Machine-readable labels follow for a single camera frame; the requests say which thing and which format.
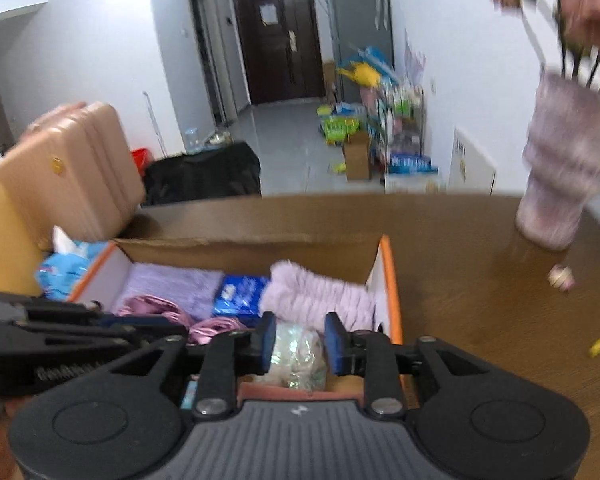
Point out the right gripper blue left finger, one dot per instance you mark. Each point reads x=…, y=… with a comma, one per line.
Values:
x=262, y=343

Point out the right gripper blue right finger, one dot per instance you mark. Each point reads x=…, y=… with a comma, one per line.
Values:
x=338, y=347

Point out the iridescent mesh bath pouf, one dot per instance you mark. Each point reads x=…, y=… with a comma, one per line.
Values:
x=298, y=360

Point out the blue small tissue packet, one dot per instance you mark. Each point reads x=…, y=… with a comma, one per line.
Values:
x=239, y=297

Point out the lilac fluffy headband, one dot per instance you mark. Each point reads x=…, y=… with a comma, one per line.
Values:
x=297, y=295

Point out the pink layered sponge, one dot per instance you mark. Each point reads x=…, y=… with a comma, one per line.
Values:
x=337, y=388

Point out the purple satin scrunchie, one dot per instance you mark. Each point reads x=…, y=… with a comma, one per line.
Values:
x=199, y=332

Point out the lilac knit pouch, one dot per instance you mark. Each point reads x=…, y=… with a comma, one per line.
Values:
x=193, y=290

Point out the blue tissue pack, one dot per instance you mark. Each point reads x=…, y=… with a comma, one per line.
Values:
x=69, y=261

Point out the yellow thermos jug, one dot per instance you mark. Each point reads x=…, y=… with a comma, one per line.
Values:
x=20, y=257

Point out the red orange cardboard box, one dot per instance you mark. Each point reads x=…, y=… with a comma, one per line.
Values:
x=362, y=260

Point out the pink ribbed suitcase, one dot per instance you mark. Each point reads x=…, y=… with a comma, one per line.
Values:
x=75, y=170

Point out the small brown cardboard box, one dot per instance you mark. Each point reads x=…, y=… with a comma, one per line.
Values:
x=356, y=153

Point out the green basket on floor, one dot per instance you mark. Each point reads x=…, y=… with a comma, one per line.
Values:
x=338, y=129

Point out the fallen pink petal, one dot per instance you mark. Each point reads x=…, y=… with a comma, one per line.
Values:
x=561, y=277

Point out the yellow watering can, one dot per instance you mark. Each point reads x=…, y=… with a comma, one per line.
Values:
x=361, y=74

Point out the purple textured vase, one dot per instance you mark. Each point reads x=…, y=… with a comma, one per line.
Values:
x=563, y=156

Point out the dark brown entrance door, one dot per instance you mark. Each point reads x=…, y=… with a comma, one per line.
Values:
x=280, y=49

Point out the grey refrigerator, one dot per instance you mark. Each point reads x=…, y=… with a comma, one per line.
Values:
x=360, y=24

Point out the wire storage rack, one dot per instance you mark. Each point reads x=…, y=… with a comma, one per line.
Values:
x=401, y=113

